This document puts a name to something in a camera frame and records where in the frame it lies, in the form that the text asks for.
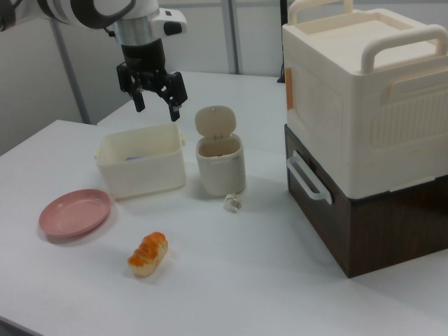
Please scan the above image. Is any toy bread with orange glaze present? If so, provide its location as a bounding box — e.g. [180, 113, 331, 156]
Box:
[127, 231, 169, 279]

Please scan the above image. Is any orange cabinet door handle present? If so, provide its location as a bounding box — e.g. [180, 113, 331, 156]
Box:
[285, 67, 295, 111]

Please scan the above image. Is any dark brown wooden drawer box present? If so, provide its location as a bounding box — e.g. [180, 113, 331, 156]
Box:
[283, 124, 448, 279]

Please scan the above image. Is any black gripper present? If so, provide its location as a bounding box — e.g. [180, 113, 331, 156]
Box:
[116, 38, 188, 123]

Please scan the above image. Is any cream mini trash can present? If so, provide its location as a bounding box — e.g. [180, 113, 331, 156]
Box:
[194, 106, 246, 196]

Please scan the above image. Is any pink round plate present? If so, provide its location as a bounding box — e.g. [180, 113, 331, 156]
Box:
[38, 188, 112, 240]

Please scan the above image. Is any beige trash can lid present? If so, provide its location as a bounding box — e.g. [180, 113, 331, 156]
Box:
[194, 106, 236, 139]

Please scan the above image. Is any white drawer handle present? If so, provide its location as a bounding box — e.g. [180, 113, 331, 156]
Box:
[286, 150, 333, 204]

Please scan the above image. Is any cream plastic cabinet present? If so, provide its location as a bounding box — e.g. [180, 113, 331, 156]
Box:
[281, 0, 448, 206]

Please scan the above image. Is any cream rectangular storage bin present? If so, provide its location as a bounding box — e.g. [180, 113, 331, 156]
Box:
[94, 122, 188, 201]

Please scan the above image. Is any white paper ball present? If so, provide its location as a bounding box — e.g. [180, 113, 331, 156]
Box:
[223, 192, 244, 214]

